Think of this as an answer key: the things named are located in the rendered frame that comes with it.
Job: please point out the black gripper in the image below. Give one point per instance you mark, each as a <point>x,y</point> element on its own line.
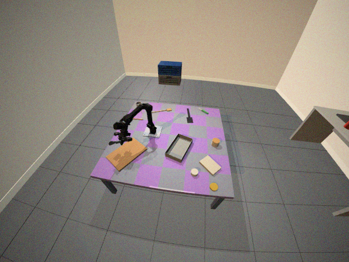
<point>122,136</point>

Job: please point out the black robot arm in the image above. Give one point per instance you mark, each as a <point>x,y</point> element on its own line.
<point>129,117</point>

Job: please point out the wooden board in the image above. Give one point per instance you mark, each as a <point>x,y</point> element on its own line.
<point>125,154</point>

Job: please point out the orange round disc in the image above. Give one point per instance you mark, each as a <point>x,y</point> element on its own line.
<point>213,186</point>

